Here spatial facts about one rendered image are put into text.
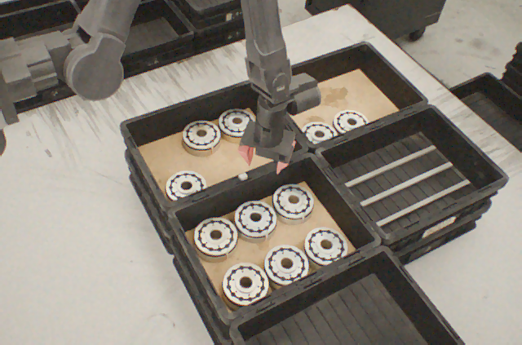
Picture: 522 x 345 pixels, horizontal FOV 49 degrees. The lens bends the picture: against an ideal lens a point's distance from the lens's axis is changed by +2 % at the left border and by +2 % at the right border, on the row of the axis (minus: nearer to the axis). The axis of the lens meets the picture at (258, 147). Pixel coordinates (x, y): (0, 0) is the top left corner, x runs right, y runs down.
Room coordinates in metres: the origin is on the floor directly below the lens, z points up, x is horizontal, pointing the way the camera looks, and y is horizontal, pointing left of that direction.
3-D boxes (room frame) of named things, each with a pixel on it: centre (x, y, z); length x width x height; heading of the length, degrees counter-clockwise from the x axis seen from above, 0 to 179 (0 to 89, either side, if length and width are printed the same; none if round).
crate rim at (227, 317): (0.70, -0.05, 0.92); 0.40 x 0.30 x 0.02; 125
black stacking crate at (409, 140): (0.93, -0.38, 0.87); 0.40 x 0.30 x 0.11; 125
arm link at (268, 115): (0.77, -0.02, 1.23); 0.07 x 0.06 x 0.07; 127
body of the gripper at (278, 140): (0.76, -0.02, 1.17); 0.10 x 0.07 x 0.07; 79
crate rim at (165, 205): (0.95, 0.12, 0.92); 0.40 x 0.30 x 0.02; 125
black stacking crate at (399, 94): (1.18, -0.21, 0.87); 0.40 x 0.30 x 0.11; 125
